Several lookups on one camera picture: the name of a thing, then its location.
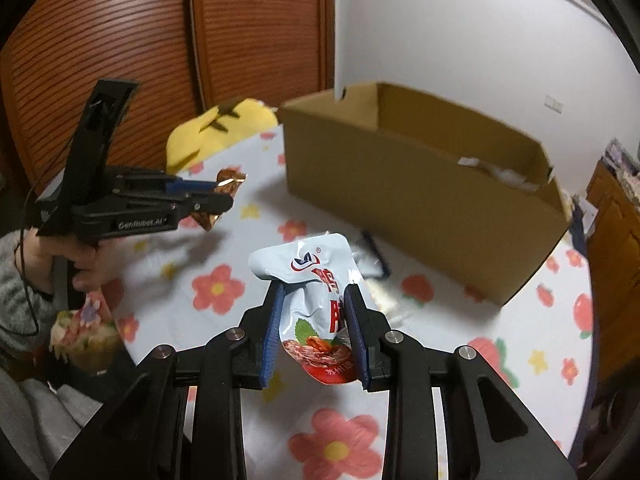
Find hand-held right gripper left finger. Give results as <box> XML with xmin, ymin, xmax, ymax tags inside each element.
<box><xmin>50</xmin><ymin>280</ymin><xmax>290</xmax><ymax>480</ymax></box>

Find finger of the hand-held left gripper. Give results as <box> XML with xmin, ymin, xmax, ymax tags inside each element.
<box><xmin>170</xmin><ymin>193</ymin><xmax>235</xmax><ymax>222</ymax></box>
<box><xmin>114</xmin><ymin>169</ymin><xmax>221</xmax><ymax>197</ymax></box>

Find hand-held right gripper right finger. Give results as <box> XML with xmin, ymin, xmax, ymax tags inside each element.
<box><xmin>344</xmin><ymin>284</ymin><xmax>577</xmax><ymax>480</ymax></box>

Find brown gold snack wrapper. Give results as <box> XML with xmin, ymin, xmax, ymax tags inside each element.
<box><xmin>192</xmin><ymin>169</ymin><xmax>249</xmax><ymax>232</ymax></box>

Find white and red snack pouch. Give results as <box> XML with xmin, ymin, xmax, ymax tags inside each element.
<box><xmin>248</xmin><ymin>232</ymin><xmax>371</xmax><ymax>386</ymax></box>

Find brown cardboard box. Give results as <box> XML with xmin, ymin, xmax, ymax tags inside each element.
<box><xmin>278</xmin><ymin>82</ymin><xmax>572</xmax><ymax>309</ymax></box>

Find person's left forearm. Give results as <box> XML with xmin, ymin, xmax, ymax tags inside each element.
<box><xmin>0</xmin><ymin>232</ymin><xmax>57</xmax><ymax>353</ymax></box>

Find person's left hand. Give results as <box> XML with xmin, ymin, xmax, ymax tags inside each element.
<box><xmin>22</xmin><ymin>230</ymin><xmax>120</xmax><ymax>295</ymax></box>

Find yellow pillow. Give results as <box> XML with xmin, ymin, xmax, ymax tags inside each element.
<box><xmin>166</xmin><ymin>99</ymin><xmax>279</xmax><ymax>174</ymax></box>

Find white and blue snack packet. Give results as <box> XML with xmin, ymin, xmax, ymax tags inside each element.
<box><xmin>350</xmin><ymin>230</ymin><xmax>392</xmax><ymax>279</ymax></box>

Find flower printed blanket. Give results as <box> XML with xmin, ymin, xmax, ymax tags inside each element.
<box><xmin>50</xmin><ymin>123</ymin><xmax>595</xmax><ymax>480</ymax></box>

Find brown slatted wooden wardrobe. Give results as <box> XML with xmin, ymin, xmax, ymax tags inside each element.
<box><xmin>0</xmin><ymin>0</ymin><xmax>337</xmax><ymax>211</ymax></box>

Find floral quilt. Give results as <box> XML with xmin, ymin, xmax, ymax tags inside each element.
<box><xmin>49</xmin><ymin>294</ymin><xmax>124</xmax><ymax>375</ymax></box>

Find white packets in box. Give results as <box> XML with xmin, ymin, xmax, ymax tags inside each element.
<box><xmin>457</xmin><ymin>156</ymin><xmax>543</xmax><ymax>194</ymax></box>

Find dark blue bedsheet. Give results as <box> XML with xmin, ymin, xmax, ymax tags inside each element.
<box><xmin>566</xmin><ymin>194</ymin><xmax>601</xmax><ymax>461</ymax></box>

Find wooden cabinet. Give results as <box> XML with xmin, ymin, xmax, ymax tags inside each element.
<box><xmin>584</xmin><ymin>160</ymin><xmax>640</xmax><ymax>386</ymax></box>

